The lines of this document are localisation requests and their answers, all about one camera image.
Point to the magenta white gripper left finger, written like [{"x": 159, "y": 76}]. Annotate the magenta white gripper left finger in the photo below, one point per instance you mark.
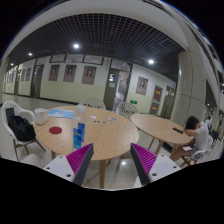
[{"x": 72, "y": 167}]

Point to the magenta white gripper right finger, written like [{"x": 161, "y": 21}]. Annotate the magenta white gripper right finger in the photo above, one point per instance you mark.
[{"x": 150, "y": 166}]

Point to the clear water bottle blue label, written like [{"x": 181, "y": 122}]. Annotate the clear water bottle blue label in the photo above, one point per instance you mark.
[{"x": 79, "y": 129}]

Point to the round wooden table far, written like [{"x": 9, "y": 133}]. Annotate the round wooden table far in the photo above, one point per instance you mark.
[{"x": 161, "y": 129}]

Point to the round wooden table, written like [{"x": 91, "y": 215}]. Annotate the round wooden table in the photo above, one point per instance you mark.
[
  {"x": 111, "y": 135},
  {"x": 161, "y": 129}
]

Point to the red round coaster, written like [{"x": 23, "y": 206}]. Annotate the red round coaster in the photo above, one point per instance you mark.
[{"x": 55, "y": 130}]

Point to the black phone on table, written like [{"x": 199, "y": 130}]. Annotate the black phone on table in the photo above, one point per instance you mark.
[{"x": 177, "y": 130}]

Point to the round wooden table near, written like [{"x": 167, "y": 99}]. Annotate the round wooden table near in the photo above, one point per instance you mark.
[{"x": 111, "y": 135}]

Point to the white chair under person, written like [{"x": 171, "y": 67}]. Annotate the white chair under person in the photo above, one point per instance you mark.
[{"x": 191, "y": 160}]

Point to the seated person white shirt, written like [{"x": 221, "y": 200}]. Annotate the seated person white shirt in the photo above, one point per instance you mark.
[{"x": 198, "y": 131}]

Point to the small clear plastic cup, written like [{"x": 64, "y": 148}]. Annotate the small clear plastic cup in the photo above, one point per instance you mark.
[{"x": 81, "y": 109}]

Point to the white pitcher jug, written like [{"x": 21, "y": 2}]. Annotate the white pitcher jug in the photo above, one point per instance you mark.
[{"x": 40, "y": 115}]

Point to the white lattice chair right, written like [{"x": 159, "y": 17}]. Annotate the white lattice chair right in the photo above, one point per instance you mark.
[{"x": 126, "y": 109}]

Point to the white lattice chair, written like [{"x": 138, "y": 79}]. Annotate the white lattice chair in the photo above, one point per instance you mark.
[
  {"x": 93, "y": 102},
  {"x": 126, "y": 109}
]

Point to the black backpack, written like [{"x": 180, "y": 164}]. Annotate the black backpack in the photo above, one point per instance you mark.
[{"x": 22, "y": 129}]

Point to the white chair with bag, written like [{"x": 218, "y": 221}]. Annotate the white chair with bag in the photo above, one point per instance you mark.
[{"x": 19, "y": 111}]

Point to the white lattice chair middle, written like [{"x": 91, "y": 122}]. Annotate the white lattice chair middle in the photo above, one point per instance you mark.
[{"x": 93, "y": 102}]

